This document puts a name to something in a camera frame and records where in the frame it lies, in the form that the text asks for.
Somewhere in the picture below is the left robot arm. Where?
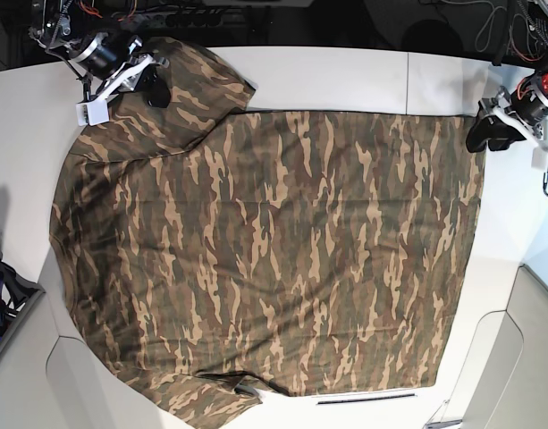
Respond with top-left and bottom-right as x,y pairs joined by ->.
466,1 -> 548,155

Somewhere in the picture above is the grey cable loop background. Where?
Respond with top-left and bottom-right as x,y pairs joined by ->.
473,1 -> 535,57

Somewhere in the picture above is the camouflage T-shirt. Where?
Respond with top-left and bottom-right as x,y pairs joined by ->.
50,38 -> 485,428

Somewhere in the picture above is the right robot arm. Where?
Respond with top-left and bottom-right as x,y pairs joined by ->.
30,1 -> 171,114

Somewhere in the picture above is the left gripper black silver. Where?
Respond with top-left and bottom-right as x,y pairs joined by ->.
466,73 -> 548,153

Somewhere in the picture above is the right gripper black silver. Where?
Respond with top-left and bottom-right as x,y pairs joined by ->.
70,31 -> 170,108

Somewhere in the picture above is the black power strip background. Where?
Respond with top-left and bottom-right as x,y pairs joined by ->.
119,8 -> 225,31

